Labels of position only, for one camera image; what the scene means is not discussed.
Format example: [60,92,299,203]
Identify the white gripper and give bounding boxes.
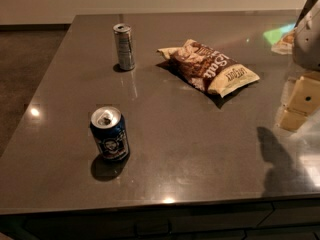
[276,0,320,132]

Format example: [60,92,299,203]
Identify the silver redbull can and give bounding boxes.
[113,23,135,71]

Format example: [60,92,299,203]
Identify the blue pepsi can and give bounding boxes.
[90,106,130,161]

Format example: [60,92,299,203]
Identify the brown chip bag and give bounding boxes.
[157,39,260,98]

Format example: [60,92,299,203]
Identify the dark cabinet drawers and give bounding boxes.
[0,199,320,240]

